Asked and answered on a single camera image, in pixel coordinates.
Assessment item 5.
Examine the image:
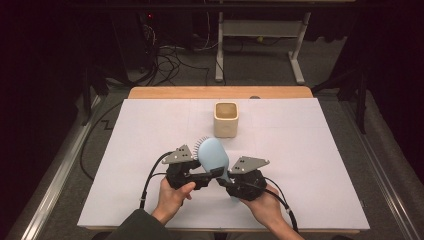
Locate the aluminium floor rail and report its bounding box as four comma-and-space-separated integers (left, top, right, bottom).
338, 99, 424, 240
19, 94, 103, 240

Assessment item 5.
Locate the bundle of floor cables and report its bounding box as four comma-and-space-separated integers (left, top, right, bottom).
143, 43, 212, 87

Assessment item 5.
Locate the black computer tower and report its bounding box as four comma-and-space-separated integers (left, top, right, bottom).
109, 9, 159, 84

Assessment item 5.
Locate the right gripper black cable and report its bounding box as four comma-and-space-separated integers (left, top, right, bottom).
262, 175, 300, 233

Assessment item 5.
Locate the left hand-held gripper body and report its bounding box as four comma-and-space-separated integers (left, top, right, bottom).
162, 144, 202, 191

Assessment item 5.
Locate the person's right hand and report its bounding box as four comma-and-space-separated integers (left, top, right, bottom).
239, 184, 287, 231

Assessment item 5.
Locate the wooden table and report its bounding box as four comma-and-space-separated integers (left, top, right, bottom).
84, 85, 363, 234

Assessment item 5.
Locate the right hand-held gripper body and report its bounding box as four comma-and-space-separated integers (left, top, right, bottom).
226, 155, 270, 201

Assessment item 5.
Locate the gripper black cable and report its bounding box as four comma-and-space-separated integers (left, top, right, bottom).
139, 151, 174, 210
262, 175, 300, 233

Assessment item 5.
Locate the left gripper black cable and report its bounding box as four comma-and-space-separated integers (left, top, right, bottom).
139, 151, 174, 210

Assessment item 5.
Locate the long black floor cable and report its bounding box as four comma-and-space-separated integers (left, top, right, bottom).
79, 100, 124, 182

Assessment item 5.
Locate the beige square cup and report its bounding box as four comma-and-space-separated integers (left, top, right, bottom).
213, 101, 240, 139

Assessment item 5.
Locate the light blue hairbrush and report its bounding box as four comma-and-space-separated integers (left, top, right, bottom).
192, 135, 242, 203

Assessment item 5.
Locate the white table sheet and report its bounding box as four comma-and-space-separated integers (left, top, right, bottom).
77, 98, 371, 232

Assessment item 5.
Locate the white metal desk frame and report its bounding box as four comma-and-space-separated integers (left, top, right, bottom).
214, 11, 313, 86

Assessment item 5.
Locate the person's left hand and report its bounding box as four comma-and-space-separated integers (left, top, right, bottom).
151, 178, 197, 225

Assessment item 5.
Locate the black metal stand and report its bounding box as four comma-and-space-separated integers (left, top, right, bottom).
80, 64, 110, 127
312, 64, 369, 135

